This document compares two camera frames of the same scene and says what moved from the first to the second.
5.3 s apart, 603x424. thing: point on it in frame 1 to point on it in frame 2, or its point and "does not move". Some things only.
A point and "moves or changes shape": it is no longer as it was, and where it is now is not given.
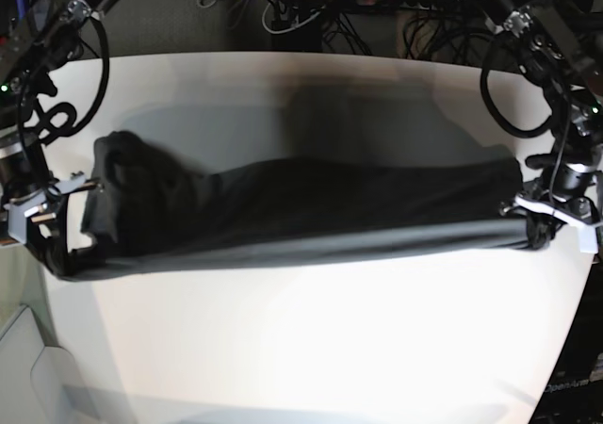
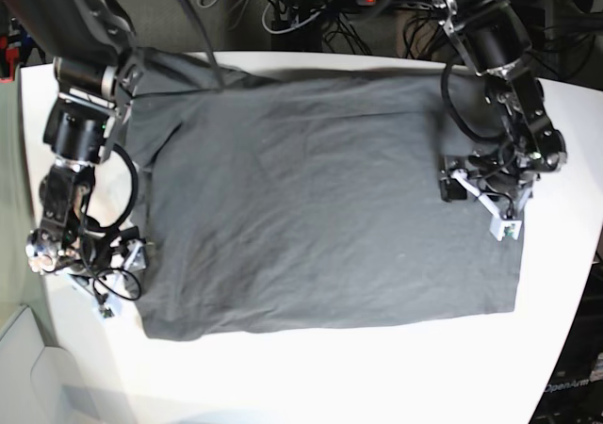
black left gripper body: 54,251 to 99,248
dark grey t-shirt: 151,208 moves or changes shape
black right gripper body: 561,190 to 505,178
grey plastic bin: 39,383 does not move
